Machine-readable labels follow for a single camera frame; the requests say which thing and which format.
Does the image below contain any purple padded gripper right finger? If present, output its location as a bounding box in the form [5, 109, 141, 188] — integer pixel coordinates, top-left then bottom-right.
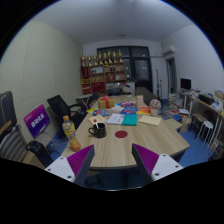
[132, 144, 182, 185]

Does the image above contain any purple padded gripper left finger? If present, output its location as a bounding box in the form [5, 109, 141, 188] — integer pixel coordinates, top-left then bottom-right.
[46, 145, 95, 186]

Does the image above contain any black trash bin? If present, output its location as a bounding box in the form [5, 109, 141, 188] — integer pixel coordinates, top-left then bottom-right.
[26, 140, 53, 167]

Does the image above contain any orange drink plastic bottle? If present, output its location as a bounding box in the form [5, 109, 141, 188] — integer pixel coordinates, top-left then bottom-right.
[62, 115, 81, 152]

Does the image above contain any yellow envelope right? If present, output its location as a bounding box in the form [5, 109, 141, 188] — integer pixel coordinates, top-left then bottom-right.
[139, 115, 161, 126]

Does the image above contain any yellow envelope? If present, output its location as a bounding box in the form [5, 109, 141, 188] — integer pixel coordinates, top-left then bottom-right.
[89, 115, 106, 125]
[139, 115, 161, 126]

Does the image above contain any black mug with spoon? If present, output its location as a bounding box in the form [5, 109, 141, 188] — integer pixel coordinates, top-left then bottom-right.
[88, 123, 107, 138]

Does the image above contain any red round coaster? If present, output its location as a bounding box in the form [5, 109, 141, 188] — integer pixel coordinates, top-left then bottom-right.
[115, 130, 128, 138]

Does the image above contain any teal book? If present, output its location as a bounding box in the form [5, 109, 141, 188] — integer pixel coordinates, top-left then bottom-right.
[122, 115, 138, 126]

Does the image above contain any yellow envelope left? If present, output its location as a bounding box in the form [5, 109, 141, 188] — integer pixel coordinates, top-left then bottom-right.
[89, 115, 106, 125]

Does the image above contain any orange red book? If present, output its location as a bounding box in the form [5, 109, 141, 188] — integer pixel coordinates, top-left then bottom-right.
[136, 107, 151, 115]

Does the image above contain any white paper sheet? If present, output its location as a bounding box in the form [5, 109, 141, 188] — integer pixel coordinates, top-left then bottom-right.
[107, 114, 124, 125]

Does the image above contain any purple sign board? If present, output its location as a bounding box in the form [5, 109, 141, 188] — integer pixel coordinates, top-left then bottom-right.
[24, 104, 50, 138]

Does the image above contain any blue book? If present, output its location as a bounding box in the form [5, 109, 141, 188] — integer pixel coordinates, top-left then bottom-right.
[120, 107, 138, 115]

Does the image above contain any flower bouquet in pot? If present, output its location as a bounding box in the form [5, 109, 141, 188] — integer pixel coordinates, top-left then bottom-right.
[150, 99, 161, 117]

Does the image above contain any black office chair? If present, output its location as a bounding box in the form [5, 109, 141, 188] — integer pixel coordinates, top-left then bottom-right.
[47, 95, 87, 138]

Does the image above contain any striped chair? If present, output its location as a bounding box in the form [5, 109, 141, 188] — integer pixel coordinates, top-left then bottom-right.
[0, 125, 27, 162]

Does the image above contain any white round stool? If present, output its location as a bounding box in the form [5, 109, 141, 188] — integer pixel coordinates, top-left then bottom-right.
[197, 121, 214, 139]

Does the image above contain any yellow gift box red ribbon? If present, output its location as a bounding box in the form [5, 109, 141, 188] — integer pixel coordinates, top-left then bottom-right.
[98, 95, 115, 109]

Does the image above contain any wooden side desk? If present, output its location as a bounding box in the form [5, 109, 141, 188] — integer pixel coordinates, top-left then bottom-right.
[178, 91, 224, 148]

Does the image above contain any computer monitor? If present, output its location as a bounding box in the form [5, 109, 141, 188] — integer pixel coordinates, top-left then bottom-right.
[180, 78, 191, 90]

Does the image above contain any wooden trophy shelf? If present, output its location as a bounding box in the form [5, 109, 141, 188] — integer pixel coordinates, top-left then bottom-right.
[80, 50, 126, 95]

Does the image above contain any wall air conditioner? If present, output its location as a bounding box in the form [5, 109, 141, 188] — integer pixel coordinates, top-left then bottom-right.
[162, 45, 175, 57]

